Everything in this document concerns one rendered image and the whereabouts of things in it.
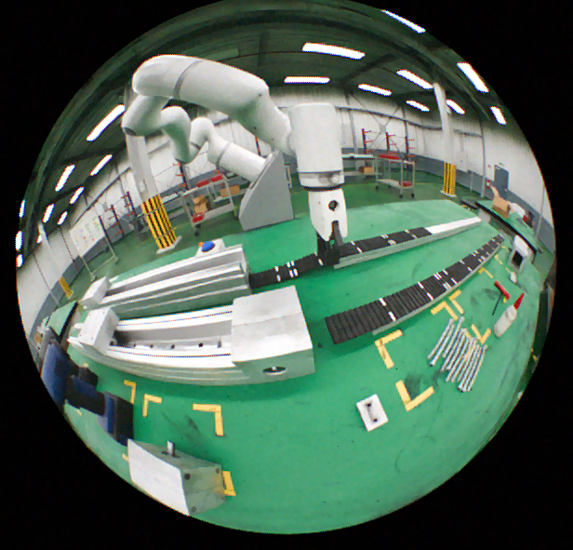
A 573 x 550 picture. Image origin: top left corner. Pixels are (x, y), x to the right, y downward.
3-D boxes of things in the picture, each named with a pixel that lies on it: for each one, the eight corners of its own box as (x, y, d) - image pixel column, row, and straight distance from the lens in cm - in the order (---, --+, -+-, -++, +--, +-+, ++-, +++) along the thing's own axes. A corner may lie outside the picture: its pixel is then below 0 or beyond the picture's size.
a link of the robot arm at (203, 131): (219, 167, 86) (178, 152, 92) (238, 137, 90) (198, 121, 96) (217, 163, 74) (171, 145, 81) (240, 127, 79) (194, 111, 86)
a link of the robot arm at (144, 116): (211, 140, 89) (193, 169, 87) (192, 134, 95) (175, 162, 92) (172, 76, 51) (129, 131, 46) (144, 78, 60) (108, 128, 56)
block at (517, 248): (505, 254, 98) (512, 235, 96) (519, 269, 99) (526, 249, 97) (503, 260, 89) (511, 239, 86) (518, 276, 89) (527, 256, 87)
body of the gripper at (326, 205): (352, 182, 31) (353, 238, 35) (329, 175, 40) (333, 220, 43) (311, 187, 28) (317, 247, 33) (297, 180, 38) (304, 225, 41)
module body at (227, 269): (251, 271, 46) (241, 243, 42) (251, 298, 38) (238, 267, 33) (102, 306, 99) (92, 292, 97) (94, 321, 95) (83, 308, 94)
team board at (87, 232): (92, 285, 666) (66, 234, 664) (97, 277, 702) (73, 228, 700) (116, 265, 572) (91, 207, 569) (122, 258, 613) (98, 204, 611)
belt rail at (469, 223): (475, 221, 116) (476, 217, 116) (480, 225, 115) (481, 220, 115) (328, 260, 45) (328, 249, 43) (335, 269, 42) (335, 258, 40)
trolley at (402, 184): (375, 189, 479) (373, 152, 467) (389, 188, 517) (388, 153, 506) (405, 200, 411) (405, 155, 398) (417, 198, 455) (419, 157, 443)
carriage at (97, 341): (126, 326, 48) (110, 306, 46) (113, 363, 45) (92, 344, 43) (103, 327, 62) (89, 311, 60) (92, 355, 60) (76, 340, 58)
